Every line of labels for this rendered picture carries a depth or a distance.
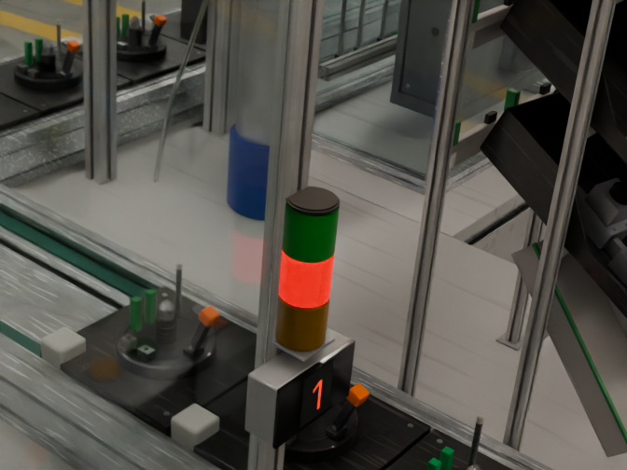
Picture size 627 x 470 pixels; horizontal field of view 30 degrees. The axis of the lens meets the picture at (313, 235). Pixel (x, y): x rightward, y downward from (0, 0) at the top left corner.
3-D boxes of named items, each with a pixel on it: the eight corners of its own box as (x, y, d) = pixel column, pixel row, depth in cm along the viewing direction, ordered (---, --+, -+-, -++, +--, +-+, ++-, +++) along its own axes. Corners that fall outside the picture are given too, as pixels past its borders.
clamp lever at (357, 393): (346, 428, 146) (370, 393, 141) (337, 435, 144) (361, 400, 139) (327, 407, 147) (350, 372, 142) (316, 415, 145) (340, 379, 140)
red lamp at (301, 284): (340, 294, 113) (344, 251, 111) (308, 314, 110) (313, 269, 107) (299, 275, 116) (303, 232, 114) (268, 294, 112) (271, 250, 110)
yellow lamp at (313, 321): (335, 337, 116) (340, 295, 113) (304, 358, 112) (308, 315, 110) (296, 317, 118) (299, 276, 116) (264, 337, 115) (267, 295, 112)
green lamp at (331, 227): (344, 250, 111) (350, 204, 109) (313, 269, 107) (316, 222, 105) (303, 231, 114) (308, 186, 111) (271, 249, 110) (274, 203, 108)
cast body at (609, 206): (621, 241, 145) (652, 206, 140) (599, 250, 143) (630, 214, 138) (579, 191, 149) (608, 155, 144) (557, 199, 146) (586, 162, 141)
